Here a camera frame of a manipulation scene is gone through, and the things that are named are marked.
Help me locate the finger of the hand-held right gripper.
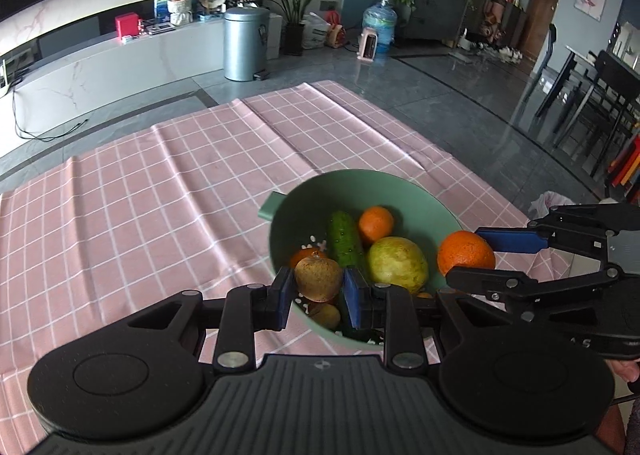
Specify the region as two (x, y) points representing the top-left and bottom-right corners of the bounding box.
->
(475, 205), (640, 261)
(445, 266), (624, 324)

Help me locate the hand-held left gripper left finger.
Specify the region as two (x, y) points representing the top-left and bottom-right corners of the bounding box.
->
(127, 266), (296, 372)

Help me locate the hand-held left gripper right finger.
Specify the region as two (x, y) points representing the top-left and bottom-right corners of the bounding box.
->
(342, 267), (507, 372)

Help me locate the orange mandarin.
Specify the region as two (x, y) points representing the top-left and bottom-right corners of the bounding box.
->
(357, 206), (396, 246)
(289, 245), (329, 269)
(437, 230), (497, 279)

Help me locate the green colander bowl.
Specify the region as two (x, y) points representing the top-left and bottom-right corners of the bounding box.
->
(258, 169), (464, 349)

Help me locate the person's right hand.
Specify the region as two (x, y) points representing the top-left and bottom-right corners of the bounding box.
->
(611, 360), (640, 383)

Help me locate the crumpled white plastic bag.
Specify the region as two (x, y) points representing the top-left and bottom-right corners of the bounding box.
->
(528, 190), (577, 221)

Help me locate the yellow-green pear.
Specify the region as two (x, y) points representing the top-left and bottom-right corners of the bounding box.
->
(365, 236), (430, 295)

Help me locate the green cucumber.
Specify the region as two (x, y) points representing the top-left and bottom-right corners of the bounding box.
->
(327, 210), (366, 269)

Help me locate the stack of colourful folders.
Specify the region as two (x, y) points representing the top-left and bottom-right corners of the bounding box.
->
(604, 132), (640, 202)

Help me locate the pink checked tablecloth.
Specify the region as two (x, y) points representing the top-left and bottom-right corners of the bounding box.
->
(0, 80), (601, 442)

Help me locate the black dining chair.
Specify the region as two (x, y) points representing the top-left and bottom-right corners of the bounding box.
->
(554, 49), (640, 178)

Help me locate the grey-blue chair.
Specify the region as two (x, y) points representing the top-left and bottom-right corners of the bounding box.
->
(532, 24), (559, 77)

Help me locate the dark dining table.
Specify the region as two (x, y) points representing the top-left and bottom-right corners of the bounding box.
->
(534, 44), (640, 118)

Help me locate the brown wooden door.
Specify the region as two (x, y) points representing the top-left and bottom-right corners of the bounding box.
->
(516, 0), (564, 59)

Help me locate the small pink heater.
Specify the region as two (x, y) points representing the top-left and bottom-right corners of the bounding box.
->
(357, 30), (380, 62)

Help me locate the blue water jug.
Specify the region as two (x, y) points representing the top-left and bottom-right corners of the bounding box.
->
(360, 0), (399, 55)

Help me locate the grey-blue metal trash can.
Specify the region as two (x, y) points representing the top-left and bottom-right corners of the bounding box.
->
(223, 6), (271, 82)

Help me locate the red and yellow bag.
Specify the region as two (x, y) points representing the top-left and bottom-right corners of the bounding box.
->
(324, 10), (349, 49)

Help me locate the white marble television cabinet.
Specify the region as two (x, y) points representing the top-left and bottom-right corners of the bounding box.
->
(0, 10), (282, 142)

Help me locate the long-leaved potted plant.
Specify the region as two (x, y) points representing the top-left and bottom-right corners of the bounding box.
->
(252, 0), (347, 56)

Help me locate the red box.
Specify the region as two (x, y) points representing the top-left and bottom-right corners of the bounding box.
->
(114, 13), (142, 40)

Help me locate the black power cable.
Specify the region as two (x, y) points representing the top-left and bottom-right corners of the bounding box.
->
(9, 79), (92, 142)

